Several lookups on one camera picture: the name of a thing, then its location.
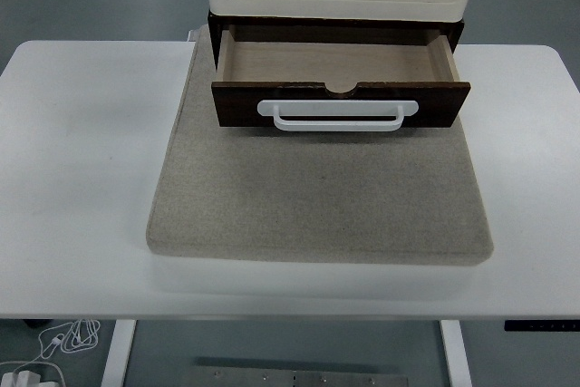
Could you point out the dark brown wooden drawer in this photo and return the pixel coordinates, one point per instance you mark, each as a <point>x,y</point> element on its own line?
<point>435,106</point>

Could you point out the black object under table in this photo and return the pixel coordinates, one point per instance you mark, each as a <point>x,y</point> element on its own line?
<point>34,322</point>

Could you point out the beige fabric mat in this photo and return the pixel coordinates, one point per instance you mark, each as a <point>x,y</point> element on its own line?
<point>317,196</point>

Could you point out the grey metal plate with screws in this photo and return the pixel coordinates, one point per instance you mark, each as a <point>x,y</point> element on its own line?
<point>294,378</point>

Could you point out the white table leg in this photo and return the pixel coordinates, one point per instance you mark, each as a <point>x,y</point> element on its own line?
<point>118,351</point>
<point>455,351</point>

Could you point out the black table control panel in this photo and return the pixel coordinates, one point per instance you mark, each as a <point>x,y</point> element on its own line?
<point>539,326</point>

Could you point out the white power adapter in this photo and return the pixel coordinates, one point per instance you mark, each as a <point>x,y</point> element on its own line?
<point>25,379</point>

